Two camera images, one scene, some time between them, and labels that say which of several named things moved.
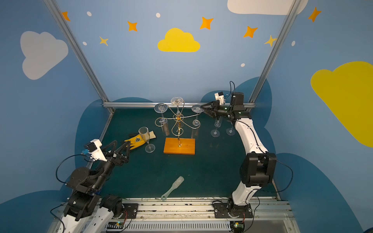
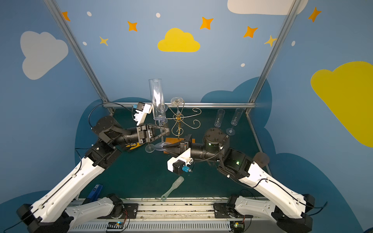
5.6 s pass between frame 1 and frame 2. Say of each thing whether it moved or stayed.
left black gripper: moved
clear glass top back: stayed
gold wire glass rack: stayed
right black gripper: moved
